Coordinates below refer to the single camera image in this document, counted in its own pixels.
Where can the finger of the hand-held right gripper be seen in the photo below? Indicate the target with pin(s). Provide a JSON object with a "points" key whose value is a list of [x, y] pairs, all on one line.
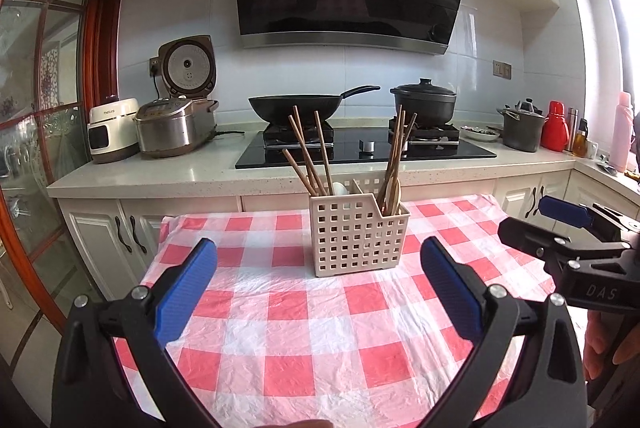
{"points": [[562, 212], [530, 238]]}

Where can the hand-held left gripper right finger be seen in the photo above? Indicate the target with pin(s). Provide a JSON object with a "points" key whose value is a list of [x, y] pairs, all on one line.
{"points": [[450, 288]]}

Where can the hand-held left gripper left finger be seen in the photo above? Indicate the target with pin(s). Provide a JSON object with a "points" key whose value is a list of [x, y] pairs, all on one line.
{"points": [[187, 288]]}

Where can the long light wooden spoon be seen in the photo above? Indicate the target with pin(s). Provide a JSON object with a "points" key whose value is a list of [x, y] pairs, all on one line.
{"points": [[395, 200]]}

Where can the white perforated plastic basket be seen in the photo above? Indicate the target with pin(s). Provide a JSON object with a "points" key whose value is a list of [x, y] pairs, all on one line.
{"points": [[345, 238]]}

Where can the white ceramic spoon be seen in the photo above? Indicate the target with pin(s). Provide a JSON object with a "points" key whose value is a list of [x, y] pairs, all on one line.
{"points": [[340, 189]]}

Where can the bunch of wooden chopsticks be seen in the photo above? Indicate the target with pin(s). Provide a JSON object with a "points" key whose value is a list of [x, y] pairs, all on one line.
{"points": [[398, 143]]}

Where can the person's right hand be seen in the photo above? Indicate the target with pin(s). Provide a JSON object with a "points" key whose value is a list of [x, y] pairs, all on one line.
{"points": [[607, 335]]}

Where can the amber oil bottle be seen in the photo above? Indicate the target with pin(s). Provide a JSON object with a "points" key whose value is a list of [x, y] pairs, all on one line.
{"points": [[580, 147]]}

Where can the small white cup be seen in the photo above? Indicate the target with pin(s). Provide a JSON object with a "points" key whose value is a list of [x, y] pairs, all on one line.
{"points": [[593, 150]]}

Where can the red thermos jug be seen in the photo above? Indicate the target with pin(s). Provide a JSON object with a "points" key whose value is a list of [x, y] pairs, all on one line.
{"points": [[554, 130]]}

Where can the steel thermos bottle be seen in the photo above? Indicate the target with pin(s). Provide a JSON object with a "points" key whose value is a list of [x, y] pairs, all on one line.
{"points": [[571, 128]]}

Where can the grey lidded stockpot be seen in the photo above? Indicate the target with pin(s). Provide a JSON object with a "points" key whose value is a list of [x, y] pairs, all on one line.
{"points": [[522, 133]]}

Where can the pink water bottle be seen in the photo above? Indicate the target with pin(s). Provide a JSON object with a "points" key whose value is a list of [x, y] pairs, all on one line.
{"points": [[623, 133]]}

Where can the plate with dark food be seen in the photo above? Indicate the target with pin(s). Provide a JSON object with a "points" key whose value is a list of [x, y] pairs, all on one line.
{"points": [[480, 134]]}

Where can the red white checkered tablecloth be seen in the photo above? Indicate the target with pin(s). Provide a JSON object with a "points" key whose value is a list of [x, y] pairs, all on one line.
{"points": [[320, 323]]}

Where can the silver rice cooker open lid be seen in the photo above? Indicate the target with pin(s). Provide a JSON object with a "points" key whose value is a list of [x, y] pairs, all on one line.
{"points": [[165, 128]]}

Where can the black lidded cooking pot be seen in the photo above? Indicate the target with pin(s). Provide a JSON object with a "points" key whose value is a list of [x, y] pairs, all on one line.
{"points": [[425, 108]]}

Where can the black glass gas cooktop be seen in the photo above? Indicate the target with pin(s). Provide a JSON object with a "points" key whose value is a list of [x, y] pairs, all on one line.
{"points": [[350, 153]]}

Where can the kitchen window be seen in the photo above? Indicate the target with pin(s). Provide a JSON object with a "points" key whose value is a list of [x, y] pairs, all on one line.
{"points": [[632, 58]]}

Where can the small white kitchen appliance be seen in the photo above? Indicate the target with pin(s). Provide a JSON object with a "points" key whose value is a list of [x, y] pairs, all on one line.
{"points": [[112, 133]]}

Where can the black wok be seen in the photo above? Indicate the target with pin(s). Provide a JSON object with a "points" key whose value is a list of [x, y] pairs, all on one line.
{"points": [[295, 105]]}

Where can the red wooden glass door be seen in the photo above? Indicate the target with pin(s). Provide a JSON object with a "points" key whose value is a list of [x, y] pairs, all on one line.
{"points": [[97, 58]]}

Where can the brass wall switch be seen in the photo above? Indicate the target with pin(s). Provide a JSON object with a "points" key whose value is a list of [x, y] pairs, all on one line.
{"points": [[502, 69]]}

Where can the wall power outlet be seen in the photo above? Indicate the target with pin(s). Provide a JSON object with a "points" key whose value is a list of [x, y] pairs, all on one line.
{"points": [[154, 68]]}

